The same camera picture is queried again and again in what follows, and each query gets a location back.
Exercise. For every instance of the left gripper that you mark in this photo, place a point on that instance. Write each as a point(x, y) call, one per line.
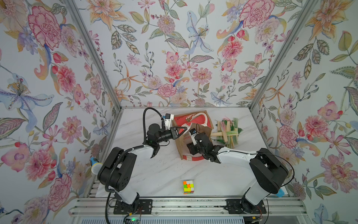
point(173, 133)

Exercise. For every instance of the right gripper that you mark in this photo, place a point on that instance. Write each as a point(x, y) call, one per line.
point(191, 147)

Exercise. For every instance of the red burlap tote bag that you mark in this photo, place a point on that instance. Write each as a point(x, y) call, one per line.
point(196, 123)

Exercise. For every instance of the pink green folding fan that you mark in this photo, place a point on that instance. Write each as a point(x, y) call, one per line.
point(224, 131)

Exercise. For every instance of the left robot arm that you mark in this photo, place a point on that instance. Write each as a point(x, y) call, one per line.
point(116, 172)

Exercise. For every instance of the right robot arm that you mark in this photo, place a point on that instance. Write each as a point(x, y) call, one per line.
point(267, 169)

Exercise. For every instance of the rubik's cube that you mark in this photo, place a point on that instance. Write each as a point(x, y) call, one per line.
point(188, 187)

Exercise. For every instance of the blue object right edge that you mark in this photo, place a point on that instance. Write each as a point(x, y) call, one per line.
point(280, 193)

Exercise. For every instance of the patterned paper cup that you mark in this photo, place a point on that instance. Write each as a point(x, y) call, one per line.
point(95, 166)

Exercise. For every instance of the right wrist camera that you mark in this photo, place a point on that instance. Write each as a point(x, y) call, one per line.
point(193, 134)

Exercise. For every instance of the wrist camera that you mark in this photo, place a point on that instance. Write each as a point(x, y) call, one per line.
point(168, 119)
point(193, 134)

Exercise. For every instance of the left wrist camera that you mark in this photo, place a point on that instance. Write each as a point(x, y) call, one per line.
point(168, 119)

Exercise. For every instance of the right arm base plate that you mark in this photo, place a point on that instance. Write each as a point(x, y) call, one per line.
point(239, 206)

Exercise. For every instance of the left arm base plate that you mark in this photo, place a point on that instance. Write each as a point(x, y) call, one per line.
point(140, 206)

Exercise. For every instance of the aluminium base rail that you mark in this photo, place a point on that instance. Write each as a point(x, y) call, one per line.
point(193, 206)

